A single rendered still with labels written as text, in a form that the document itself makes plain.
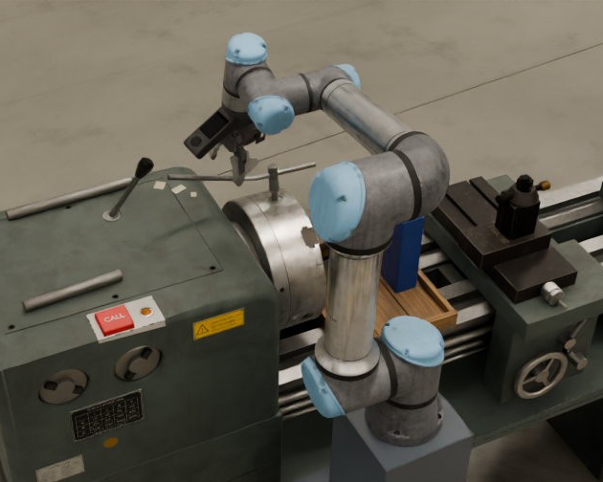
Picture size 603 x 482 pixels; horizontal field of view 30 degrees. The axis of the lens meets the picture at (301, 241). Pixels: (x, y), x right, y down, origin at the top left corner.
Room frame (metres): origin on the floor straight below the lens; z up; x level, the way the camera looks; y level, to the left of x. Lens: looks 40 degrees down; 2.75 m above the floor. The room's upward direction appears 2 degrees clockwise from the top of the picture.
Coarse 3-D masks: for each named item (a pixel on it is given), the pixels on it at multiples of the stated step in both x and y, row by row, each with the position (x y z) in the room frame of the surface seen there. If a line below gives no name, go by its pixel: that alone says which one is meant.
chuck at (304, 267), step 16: (288, 192) 1.99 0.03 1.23; (272, 208) 1.92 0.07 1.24; (288, 208) 1.93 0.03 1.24; (272, 224) 1.88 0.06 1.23; (288, 224) 1.89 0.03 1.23; (304, 224) 1.89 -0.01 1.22; (288, 240) 1.85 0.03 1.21; (288, 256) 1.82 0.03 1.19; (304, 256) 1.83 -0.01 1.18; (320, 256) 1.84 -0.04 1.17; (288, 272) 1.80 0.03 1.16; (304, 272) 1.81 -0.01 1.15; (320, 272) 1.83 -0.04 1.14; (304, 288) 1.80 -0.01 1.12; (320, 288) 1.82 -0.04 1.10; (304, 304) 1.80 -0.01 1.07; (320, 304) 1.82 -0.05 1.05; (288, 320) 1.79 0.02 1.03; (304, 320) 1.83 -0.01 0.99
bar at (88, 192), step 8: (104, 184) 1.94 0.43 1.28; (112, 184) 1.94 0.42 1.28; (120, 184) 1.95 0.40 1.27; (128, 184) 1.96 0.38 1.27; (72, 192) 1.91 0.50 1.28; (80, 192) 1.91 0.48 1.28; (88, 192) 1.91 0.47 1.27; (96, 192) 1.92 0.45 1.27; (104, 192) 1.93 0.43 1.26; (48, 200) 1.88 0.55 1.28; (56, 200) 1.88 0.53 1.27; (64, 200) 1.88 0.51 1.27; (72, 200) 1.89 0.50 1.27; (16, 208) 1.84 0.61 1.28; (24, 208) 1.85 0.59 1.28; (32, 208) 1.85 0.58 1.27; (40, 208) 1.86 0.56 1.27; (48, 208) 1.87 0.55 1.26; (8, 216) 1.82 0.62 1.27; (16, 216) 1.83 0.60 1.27
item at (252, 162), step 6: (246, 150) 1.86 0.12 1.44; (234, 156) 1.84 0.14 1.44; (234, 162) 1.84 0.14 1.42; (246, 162) 1.85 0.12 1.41; (252, 162) 1.86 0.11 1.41; (234, 168) 1.84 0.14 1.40; (246, 168) 1.85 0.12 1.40; (252, 168) 1.86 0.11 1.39; (234, 174) 1.84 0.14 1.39; (240, 174) 1.83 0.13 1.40; (246, 174) 1.85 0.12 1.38; (234, 180) 1.84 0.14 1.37; (240, 180) 1.84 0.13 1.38
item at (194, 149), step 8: (216, 112) 1.84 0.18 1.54; (224, 112) 1.84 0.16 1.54; (208, 120) 1.83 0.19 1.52; (216, 120) 1.83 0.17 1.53; (224, 120) 1.82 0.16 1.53; (232, 120) 1.82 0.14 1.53; (240, 120) 1.84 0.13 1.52; (200, 128) 1.82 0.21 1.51; (208, 128) 1.82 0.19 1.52; (216, 128) 1.81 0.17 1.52; (224, 128) 1.81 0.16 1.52; (232, 128) 1.82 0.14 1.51; (192, 136) 1.81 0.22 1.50; (200, 136) 1.80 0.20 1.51; (208, 136) 1.80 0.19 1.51; (216, 136) 1.80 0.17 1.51; (224, 136) 1.81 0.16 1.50; (192, 144) 1.79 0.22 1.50; (200, 144) 1.79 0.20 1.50; (208, 144) 1.79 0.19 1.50; (192, 152) 1.78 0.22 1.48; (200, 152) 1.78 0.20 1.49
